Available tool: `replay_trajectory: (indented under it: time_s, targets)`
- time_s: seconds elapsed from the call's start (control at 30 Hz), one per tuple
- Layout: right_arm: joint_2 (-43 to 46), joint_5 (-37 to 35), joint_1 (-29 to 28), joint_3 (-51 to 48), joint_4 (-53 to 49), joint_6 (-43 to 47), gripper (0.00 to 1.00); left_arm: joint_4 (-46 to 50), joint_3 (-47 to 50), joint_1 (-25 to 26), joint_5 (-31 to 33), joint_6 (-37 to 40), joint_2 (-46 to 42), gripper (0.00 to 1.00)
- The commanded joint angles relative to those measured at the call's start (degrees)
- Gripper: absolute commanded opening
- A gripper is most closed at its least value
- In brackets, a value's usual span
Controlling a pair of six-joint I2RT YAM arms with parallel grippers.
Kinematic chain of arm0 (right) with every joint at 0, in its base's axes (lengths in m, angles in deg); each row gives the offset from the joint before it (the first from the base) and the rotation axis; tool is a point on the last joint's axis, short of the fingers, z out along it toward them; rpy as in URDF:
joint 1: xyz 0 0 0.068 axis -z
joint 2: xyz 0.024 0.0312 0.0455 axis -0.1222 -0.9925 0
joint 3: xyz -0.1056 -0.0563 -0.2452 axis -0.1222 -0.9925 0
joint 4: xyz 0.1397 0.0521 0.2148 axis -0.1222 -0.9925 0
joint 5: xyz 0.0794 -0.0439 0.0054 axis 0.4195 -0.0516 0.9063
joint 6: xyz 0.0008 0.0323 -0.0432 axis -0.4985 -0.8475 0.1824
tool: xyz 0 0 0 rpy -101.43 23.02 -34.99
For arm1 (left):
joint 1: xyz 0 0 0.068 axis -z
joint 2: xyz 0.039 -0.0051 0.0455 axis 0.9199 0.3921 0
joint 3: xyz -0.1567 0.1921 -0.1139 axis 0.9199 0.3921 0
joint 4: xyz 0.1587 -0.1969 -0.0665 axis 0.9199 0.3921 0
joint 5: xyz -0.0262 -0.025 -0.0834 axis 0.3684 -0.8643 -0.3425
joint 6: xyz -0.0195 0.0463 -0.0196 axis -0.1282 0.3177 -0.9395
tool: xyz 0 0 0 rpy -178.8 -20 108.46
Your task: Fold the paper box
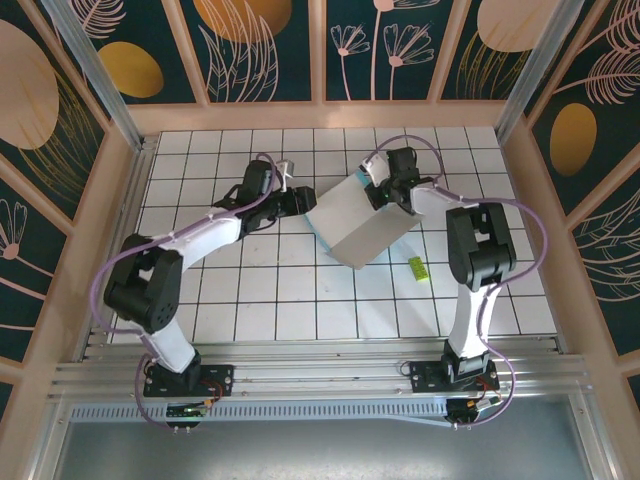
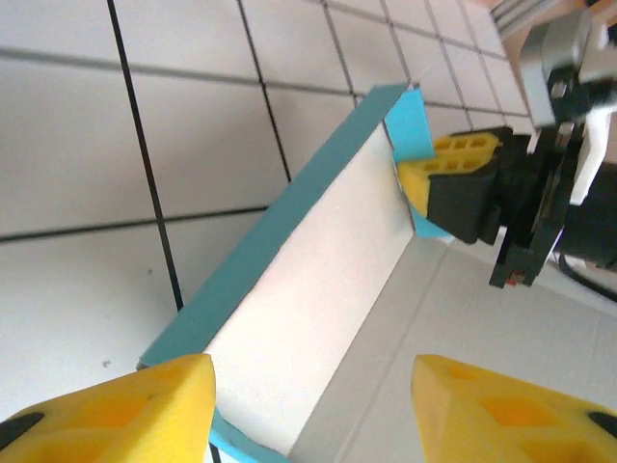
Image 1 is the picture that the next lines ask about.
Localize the perforated metal cable tray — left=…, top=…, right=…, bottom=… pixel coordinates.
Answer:
left=69, top=399, right=451, bottom=427

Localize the grey metal sheet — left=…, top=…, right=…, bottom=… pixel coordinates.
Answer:
left=52, top=419, right=594, bottom=480

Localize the green toy brick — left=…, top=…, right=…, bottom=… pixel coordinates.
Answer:
left=408, top=256, right=430, bottom=284

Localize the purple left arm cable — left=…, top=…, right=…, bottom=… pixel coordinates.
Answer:
left=91, top=152, right=281, bottom=434

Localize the blue and white paper box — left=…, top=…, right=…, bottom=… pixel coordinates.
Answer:
left=303, top=169, right=424, bottom=271

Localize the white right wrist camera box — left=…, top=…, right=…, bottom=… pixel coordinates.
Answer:
left=360, top=153, right=390, bottom=185

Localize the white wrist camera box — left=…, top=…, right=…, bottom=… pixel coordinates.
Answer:
left=276, top=159, right=296, bottom=192
left=360, top=153, right=390, bottom=185

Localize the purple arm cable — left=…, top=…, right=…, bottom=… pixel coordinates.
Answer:
left=91, top=152, right=281, bottom=434
left=367, top=134, right=551, bottom=429

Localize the aluminium front rail frame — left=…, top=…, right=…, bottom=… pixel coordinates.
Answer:
left=47, top=334, right=596, bottom=407

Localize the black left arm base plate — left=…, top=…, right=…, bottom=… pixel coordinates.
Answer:
left=143, top=363, right=236, bottom=400

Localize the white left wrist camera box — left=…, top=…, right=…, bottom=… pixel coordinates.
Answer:
left=276, top=159, right=296, bottom=192

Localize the aluminium frame post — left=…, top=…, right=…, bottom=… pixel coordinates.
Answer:
left=39, top=0, right=147, bottom=151
left=494, top=0, right=586, bottom=146

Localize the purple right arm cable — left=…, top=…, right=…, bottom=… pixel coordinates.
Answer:
left=367, top=134, right=551, bottom=429

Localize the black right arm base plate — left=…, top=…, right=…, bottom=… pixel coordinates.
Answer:
left=409, top=359, right=500, bottom=394

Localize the aluminium side rail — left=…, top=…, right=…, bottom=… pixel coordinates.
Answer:
left=74, top=134, right=159, bottom=361

